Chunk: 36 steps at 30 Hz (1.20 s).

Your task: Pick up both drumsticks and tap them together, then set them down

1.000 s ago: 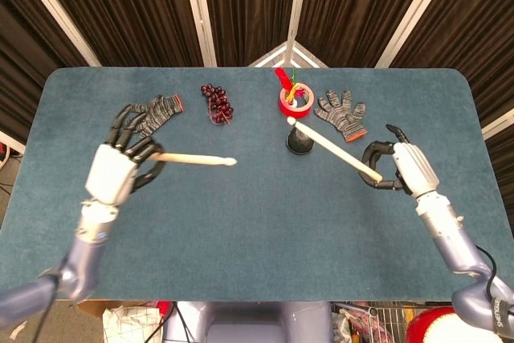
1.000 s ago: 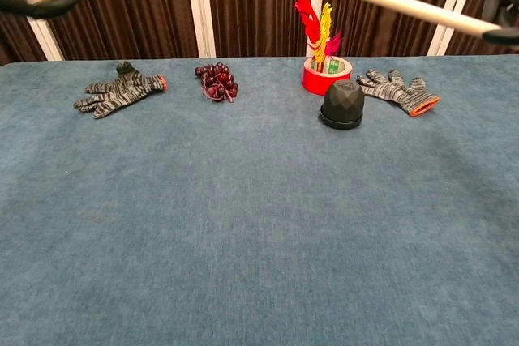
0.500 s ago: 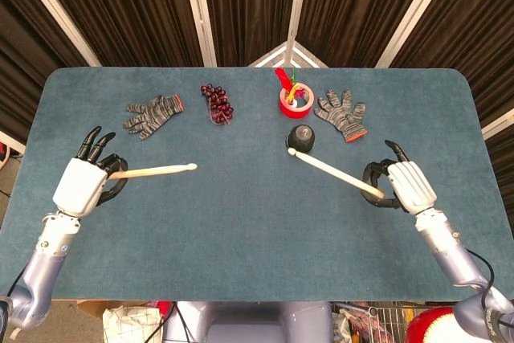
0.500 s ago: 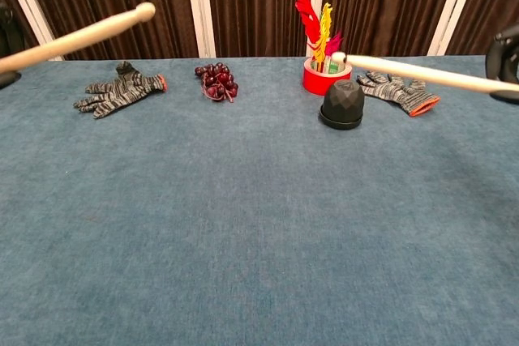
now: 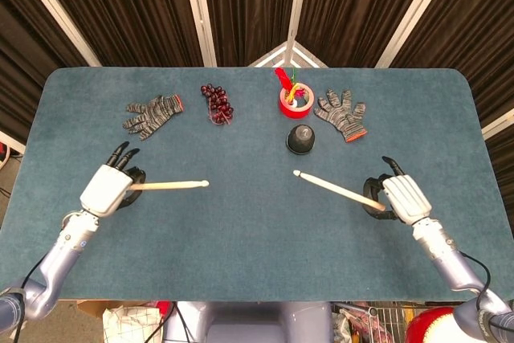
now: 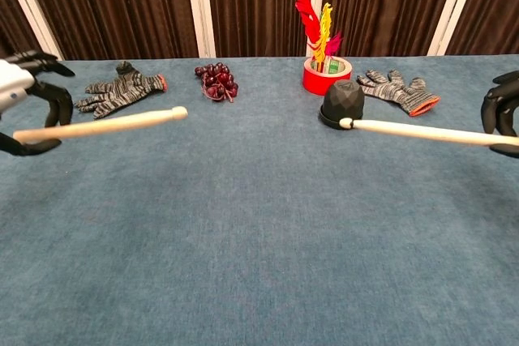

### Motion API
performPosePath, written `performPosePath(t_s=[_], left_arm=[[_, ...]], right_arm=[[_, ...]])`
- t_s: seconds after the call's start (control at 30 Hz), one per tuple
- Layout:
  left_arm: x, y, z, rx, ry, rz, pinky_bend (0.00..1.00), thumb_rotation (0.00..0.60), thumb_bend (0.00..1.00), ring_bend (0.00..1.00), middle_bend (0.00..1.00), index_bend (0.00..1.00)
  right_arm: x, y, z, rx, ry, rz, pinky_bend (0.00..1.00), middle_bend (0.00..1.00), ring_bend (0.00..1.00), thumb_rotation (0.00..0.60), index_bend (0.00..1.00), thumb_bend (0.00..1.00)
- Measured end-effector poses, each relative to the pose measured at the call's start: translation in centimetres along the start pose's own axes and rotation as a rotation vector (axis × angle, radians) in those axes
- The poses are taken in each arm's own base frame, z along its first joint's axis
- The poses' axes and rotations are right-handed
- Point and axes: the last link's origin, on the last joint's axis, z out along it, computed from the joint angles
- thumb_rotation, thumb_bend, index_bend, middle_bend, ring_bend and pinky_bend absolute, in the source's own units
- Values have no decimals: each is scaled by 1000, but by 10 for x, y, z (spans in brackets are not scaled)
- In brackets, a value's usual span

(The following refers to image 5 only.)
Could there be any white metal frame bar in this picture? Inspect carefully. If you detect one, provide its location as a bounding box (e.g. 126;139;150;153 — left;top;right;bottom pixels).
0;129;27;155
480;108;514;141

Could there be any black faceted cup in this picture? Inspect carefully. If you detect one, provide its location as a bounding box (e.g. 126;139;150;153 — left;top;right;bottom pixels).
285;123;317;156

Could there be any blue felt table mat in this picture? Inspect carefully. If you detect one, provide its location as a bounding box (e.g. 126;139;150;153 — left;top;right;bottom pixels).
0;66;514;303

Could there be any dark red grape bunch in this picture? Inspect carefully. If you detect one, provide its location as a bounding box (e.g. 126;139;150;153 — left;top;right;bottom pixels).
200;84;235;126

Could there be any red and white ball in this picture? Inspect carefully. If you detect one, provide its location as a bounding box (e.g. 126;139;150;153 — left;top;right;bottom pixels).
405;306;463;343

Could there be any metal wire basket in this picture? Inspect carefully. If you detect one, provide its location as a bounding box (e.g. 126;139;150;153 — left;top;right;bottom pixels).
331;301;459;343

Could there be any pink patterned plastic bag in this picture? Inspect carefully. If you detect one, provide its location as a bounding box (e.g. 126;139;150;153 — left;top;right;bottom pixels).
332;310;402;343

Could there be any grey striped knit glove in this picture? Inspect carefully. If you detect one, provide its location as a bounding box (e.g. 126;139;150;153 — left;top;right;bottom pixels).
313;88;369;144
122;94;186;141

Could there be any lavender robot torso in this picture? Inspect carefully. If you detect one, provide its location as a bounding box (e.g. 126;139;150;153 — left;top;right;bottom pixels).
163;300;334;343

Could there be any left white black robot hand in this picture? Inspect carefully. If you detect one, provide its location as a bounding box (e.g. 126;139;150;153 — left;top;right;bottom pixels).
79;141;146;218

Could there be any dark brown pleated curtain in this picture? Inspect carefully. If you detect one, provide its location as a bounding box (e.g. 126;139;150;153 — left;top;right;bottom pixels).
0;0;514;215

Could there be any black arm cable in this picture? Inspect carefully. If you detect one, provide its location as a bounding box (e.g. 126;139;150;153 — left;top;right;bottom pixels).
459;251;494;294
15;255;47;343

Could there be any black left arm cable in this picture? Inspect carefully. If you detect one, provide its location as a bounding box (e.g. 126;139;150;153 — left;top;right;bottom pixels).
15;255;47;343

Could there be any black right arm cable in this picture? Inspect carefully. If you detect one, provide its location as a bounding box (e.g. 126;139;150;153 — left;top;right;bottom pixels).
459;251;494;294

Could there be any red tape roll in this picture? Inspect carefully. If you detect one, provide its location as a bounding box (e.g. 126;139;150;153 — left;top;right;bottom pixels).
279;82;315;120

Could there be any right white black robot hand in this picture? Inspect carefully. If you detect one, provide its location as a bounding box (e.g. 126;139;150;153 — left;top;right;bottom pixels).
363;155;433;227

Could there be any pale wooden drumstick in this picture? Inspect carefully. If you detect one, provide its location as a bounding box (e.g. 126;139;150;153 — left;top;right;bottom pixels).
131;179;210;192
292;169;386;212

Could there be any white checked cloth bag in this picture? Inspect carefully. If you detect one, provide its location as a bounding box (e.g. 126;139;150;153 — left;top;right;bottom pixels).
102;305;164;343

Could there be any brown cardboard box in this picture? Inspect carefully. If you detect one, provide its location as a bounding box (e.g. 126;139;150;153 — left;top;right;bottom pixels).
76;300;161;320

